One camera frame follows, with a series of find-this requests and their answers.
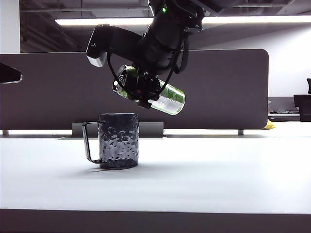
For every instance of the long ceiling light strip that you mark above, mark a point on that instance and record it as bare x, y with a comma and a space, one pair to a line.
97, 21

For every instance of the black chair headrest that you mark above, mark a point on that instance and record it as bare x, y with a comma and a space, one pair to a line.
309, 86

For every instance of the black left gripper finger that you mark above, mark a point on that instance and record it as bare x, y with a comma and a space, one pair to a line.
9, 75

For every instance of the black desk furniture block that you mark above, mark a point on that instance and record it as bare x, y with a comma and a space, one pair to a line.
303, 106

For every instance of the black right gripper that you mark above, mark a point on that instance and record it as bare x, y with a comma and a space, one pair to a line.
149, 87

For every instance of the dark translucent textured mug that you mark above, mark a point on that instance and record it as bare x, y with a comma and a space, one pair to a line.
119, 140

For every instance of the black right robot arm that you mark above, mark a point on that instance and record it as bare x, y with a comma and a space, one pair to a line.
165, 36

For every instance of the green energy drink can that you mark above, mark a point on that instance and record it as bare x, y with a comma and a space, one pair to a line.
170, 99

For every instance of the grey desk divider panel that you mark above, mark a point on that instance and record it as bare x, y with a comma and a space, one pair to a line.
48, 97

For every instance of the small yellow object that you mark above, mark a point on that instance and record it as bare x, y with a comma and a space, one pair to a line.
270, 125

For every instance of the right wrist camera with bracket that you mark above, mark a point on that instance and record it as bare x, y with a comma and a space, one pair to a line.
102, 41

